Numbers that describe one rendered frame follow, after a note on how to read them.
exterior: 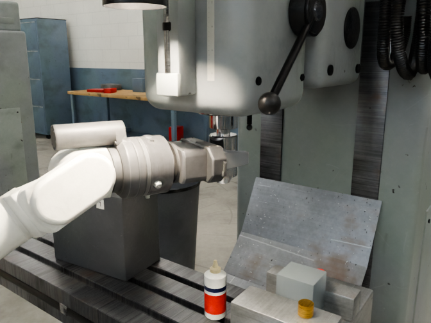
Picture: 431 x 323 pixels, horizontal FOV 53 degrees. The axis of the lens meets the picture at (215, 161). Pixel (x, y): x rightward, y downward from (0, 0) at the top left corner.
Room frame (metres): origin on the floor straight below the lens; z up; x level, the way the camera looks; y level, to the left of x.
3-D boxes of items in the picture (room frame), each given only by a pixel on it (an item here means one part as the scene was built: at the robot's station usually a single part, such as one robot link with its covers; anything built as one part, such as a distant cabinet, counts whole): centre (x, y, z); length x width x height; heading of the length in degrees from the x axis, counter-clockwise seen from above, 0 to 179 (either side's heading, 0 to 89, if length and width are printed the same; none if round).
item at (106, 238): (0.93, 0.25, 1.03); 0.22 x 0.12 x 0.20; 60
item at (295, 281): (0.60, -0.13, 1.04); 0.06 x 0.05 x 0.06; 55
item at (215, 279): (0.71, 0.00, 0.98); 0.04 x 0.04 x 0.11
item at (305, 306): (0.54, -0.13, 1.05); 0.02 x 0.02 x 0.02
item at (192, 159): (0.64, 0.07, 1.23); 0.13 x 0.12 x 0.10; 31
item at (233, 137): (0.69, -0.01, 1.26); 0.05 x 0.05 x 0.01
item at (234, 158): (0.66, -0.03, 1.23); 0.06 x 0.02 x 0.03; 121
